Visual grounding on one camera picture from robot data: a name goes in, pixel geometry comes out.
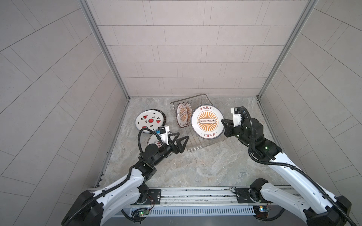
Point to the green circuit board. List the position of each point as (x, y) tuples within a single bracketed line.
[(261, 211), (140, 213)]

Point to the right green circuit board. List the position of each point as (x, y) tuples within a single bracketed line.
[(261, 211)]

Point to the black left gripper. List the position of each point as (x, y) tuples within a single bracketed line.
[(174, 150)]

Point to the orange sunburst plate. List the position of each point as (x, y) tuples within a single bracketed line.
[(181, 115), (189, 113)]

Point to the front orange sunburst plate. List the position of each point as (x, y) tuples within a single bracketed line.
[(181, 115)]

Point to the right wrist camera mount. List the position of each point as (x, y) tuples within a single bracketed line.
[(237, 116)]

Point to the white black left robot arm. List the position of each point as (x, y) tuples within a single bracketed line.
[(95, 208)]

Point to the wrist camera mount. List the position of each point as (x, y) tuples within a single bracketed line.
[(237, 116), (163, 132)]

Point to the left green circuit board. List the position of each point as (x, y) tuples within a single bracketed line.
[(140, 213)]

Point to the aluminium front rail frame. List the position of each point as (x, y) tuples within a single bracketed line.
[(198, 201)]

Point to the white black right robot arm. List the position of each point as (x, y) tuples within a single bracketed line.
[(315, 205)]

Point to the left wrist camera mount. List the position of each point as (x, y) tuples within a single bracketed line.
[(163, 132)]

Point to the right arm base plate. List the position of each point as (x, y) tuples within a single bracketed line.
[(248, 195)]

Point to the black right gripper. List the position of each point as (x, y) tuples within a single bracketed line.
[(228, 127)]

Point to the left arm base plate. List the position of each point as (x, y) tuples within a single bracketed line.
[(150, 197)]

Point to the white watermelon plate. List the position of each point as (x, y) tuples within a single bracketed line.
[(143, 120)]

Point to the dark striped rim plate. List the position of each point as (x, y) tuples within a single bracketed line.
[(158, 117)]

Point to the wire metal dish rack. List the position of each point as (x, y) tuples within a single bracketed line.
[(195, 142)]

